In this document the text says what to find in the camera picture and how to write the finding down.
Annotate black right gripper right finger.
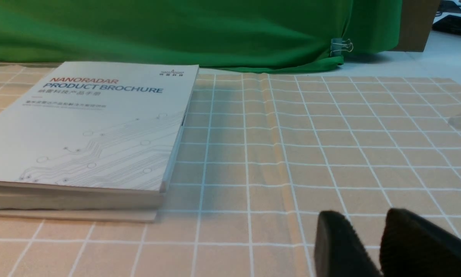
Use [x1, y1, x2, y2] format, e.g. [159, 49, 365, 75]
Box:
[379, 208, 461, 277]

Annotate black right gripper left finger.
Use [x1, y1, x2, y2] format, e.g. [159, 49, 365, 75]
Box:
[314, 210, 382, 277]

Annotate dark objects on far desk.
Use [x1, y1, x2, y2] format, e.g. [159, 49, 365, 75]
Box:
[432, 0, 461, 36]

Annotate checkered beige tablecloth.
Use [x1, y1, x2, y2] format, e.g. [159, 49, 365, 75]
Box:
[0, 74, 461, 277]

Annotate metal binder clip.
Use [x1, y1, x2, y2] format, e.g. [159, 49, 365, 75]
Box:
[329, 37, 354, 57]

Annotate green backdrop cloth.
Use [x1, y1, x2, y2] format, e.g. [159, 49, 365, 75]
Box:
[0, 0, 402, 74]

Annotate brown cardboard panel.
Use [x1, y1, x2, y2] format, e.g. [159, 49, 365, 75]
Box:
[392, 0, 440, 52]

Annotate white product brochure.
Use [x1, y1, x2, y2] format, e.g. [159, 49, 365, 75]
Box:
[0, 62, 199, 194]

